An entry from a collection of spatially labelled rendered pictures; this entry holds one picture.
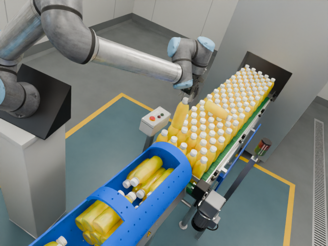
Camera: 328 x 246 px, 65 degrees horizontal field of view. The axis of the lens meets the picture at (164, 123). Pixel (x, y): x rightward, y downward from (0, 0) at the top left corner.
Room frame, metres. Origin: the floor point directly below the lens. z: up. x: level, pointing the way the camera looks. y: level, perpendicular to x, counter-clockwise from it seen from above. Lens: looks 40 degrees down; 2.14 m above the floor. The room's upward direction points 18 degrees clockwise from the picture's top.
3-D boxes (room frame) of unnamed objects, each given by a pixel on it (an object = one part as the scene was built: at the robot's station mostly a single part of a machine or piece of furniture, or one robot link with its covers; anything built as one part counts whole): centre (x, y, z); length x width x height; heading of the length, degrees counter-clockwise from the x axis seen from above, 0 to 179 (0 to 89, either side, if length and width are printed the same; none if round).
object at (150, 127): (1.31, 0.06, 1.05); 0.20 x 0.10 x 0.10; 156
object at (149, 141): (1.31, 0.06, 0.50); 0.04 x 0.04 x 1.00; 66
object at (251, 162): (1.21, -0.61, 0.55); 0.04 x 0.04 x 1.10; 66
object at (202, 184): (0.96, -0.32, 0.95); 0.10 x 0.07 x 0.10; 66
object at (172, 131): (1.30, -0.07, 0.99); 0.07 x 0.07 x 0.19
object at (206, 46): (1.20, -0.07, 1.65); 0.10 x 0.09 x 0.12; 118
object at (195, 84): (1.20, -0.07, 1.48); 0.09 x 0.08 x 0.12; 156
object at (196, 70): (1.20, -0.07, 1.57); 0.10 x 0.09 x 0.05; 66
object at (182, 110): (1.22, -0.08, 1.24); 0.07 x 0.07 x 0.19
